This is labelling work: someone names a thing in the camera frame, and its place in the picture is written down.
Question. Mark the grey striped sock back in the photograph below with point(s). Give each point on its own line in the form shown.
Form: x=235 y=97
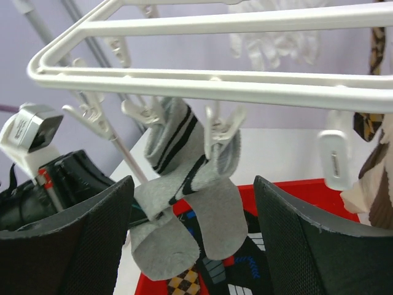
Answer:
x=206 y=186

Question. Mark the metal clothes rack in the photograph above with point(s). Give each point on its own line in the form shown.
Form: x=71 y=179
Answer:
x=91 y=113

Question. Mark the brown argyle sock in bin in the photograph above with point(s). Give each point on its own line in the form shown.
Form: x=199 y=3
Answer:
x=186 y=283

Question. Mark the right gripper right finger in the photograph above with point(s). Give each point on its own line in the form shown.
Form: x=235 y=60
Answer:
x=312 y=251

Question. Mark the white glove with red trim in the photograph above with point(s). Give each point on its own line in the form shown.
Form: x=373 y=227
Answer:
x=265 y=50

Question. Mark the grey striped sock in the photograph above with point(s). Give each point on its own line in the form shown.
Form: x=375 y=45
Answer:
x=161 y=246
x=206 y=186

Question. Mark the black blue sock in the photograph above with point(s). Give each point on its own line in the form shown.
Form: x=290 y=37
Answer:
x=245 y=272

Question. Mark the beige brown striped sock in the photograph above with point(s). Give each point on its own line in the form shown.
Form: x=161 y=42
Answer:
x=372 y=193

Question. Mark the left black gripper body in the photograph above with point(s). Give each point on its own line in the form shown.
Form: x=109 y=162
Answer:
x=62 y=183

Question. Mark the white clip sock hanger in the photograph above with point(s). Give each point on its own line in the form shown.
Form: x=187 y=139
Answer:
x=324 y=91

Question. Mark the grey striped sock front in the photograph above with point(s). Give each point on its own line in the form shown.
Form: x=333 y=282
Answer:
x=161 y=246

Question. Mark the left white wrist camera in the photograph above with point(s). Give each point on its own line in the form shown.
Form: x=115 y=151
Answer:
x=26 y=138

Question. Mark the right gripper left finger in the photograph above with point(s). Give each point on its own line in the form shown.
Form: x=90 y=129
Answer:
x=76 y=251

